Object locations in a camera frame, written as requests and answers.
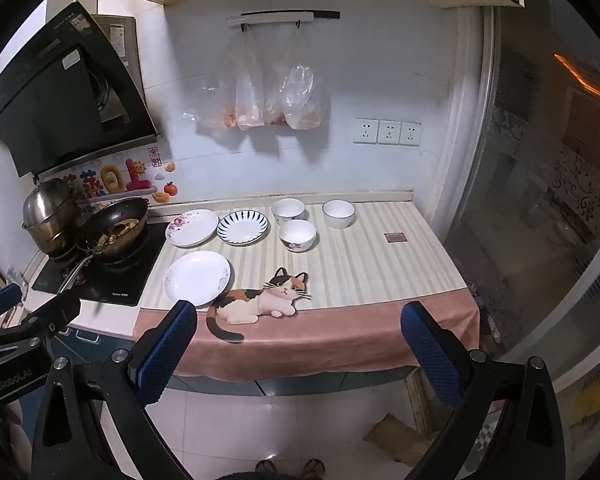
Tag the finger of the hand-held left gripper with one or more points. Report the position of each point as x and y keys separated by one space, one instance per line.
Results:
x=0 y=300
x=50 y=312

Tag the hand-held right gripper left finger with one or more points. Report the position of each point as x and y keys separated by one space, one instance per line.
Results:
x=166 y=355

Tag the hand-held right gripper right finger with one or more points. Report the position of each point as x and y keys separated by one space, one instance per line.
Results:
x=430 y=355

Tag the plain white plate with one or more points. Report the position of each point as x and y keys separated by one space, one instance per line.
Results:
x=197 y=277

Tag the pink floral white plate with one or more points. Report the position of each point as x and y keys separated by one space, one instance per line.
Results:
x=192 y=227

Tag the blue leaf striped plate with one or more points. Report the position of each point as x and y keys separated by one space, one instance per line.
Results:
x=243 y=228

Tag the dark rimmed white bowl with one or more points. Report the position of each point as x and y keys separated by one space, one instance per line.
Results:
x=338 y=214

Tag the small floral white bowl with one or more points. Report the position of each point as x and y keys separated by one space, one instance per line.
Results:
x=288 y=210
x=297 y=236

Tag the cardboard piece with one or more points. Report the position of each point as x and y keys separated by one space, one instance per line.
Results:
x=400 y=440

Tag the dark frying pan with food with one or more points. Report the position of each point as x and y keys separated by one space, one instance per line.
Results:
x=120 y=242

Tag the steel pot with lid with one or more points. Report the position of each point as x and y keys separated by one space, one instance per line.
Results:
x=50 y=210

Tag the striped cat print mat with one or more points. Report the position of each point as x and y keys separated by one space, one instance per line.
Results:
x=360 y=270

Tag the blue-grey base cabinet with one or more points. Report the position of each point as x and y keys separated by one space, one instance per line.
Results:
x=280 y=386

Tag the person's left foot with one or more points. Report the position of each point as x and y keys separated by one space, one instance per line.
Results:
x=266 y=467

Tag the person's foot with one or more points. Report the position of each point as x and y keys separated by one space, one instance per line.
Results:
x=266 y=467
x=313 y=469

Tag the person's right foot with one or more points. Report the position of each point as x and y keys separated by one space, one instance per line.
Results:
x=313 y=469

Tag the black range hood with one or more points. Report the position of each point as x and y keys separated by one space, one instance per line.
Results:
x=55 y=100

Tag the patterned glass sliding door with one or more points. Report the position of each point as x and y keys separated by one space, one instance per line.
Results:
x=555 y=185

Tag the clear plastic bag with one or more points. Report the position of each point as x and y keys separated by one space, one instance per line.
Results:
x=220 y=110
x=250 y=105
x=300 y=102

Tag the colourful wall stickers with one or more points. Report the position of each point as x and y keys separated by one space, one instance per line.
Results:
x=112 y=177

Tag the white wall socket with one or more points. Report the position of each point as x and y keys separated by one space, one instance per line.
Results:
x=389 y=132
x=410 y=134
x=366 y=131

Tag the wall hook rail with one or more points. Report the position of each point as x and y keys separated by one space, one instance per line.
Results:
x=275 y=18

